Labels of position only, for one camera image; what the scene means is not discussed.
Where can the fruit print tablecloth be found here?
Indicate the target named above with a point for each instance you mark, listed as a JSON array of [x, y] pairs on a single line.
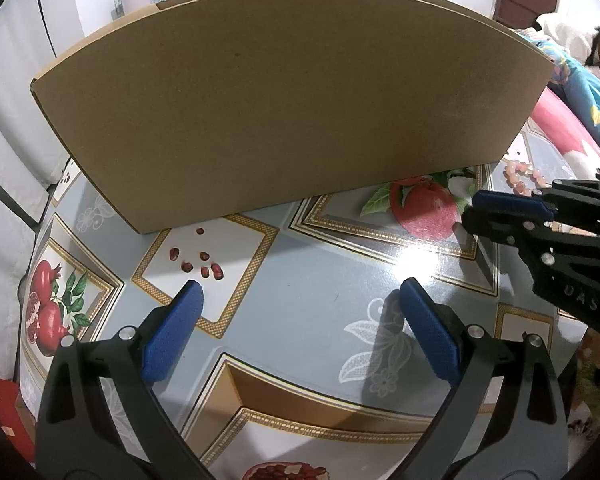
[[305, 285]]

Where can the person lying under blanket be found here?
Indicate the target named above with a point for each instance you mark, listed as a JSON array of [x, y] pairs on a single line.
[[585, 90]]

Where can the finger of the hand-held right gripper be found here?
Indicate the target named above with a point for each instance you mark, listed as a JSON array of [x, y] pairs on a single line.
[[510, 205], [495, 227]]

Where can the brown cardboard box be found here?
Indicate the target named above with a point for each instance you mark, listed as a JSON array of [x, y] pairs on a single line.
[[280, 110]]

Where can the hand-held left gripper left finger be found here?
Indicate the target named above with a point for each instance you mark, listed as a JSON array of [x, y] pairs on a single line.
[[172, 330]]

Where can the pink floral blanket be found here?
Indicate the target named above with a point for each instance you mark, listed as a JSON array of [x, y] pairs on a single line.
[[560, 120]]

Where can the red gift bag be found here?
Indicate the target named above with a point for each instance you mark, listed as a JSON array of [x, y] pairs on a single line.
[[2, 400]]

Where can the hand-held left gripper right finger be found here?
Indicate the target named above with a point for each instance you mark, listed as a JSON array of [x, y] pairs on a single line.
[[430, 330]]

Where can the white curtain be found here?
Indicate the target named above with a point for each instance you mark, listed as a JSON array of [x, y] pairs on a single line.
[[5, 125]]

